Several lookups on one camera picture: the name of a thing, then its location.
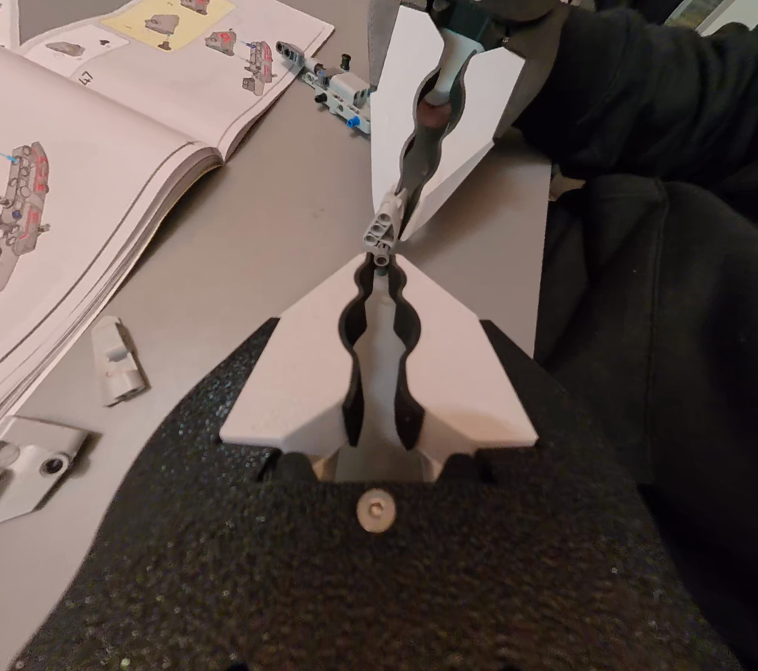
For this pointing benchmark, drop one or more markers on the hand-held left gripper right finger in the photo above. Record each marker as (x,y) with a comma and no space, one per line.
(468,380)

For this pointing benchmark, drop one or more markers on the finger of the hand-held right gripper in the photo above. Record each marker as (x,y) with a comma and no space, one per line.
(479,108)
(391,102)

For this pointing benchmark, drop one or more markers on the person's right forearm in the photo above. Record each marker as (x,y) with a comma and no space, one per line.
(622,90)

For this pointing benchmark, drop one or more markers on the grey desk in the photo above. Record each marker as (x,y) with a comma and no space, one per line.
(266,221)

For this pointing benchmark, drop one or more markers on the grey toy brick assembly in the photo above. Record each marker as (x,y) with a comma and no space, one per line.
(343,87)

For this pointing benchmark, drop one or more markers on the person's right hand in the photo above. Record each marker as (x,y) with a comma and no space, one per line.
(436,115)

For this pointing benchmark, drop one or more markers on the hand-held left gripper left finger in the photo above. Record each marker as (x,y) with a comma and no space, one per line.
(290,375)

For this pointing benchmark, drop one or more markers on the grey toy connector piece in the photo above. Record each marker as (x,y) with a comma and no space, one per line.
(382,224)

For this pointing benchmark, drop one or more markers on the open instruction booklet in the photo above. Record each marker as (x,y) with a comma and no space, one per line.
(148,179)

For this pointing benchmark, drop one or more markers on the grey toy panel piece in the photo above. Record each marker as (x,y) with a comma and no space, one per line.
(115,363)
(35,463)

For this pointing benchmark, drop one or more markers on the person in black clothing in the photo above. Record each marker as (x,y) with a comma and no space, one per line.
(651,327)

